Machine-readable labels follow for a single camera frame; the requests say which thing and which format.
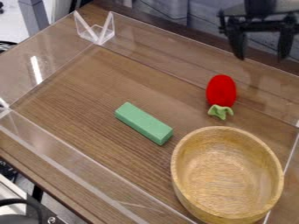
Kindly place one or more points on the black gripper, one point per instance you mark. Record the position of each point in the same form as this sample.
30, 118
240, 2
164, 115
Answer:
234, 24

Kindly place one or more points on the red plush strawberry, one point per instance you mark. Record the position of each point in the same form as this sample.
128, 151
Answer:
221, 94

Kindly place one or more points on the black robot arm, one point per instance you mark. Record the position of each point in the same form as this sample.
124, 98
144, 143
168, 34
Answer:
262, 7

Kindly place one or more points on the green rectangular block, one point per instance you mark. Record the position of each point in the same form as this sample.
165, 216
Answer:
145, 123

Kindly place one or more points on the wooden bowl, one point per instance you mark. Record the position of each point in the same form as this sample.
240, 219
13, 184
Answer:
228, 176

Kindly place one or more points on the clear acrylic tray wall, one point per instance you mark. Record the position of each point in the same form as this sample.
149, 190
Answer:
62, 87

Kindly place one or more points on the grey table leg post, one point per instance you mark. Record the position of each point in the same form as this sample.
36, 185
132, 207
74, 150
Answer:
34, 15

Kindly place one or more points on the black equipment with cable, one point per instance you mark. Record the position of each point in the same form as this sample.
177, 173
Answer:
28, 211

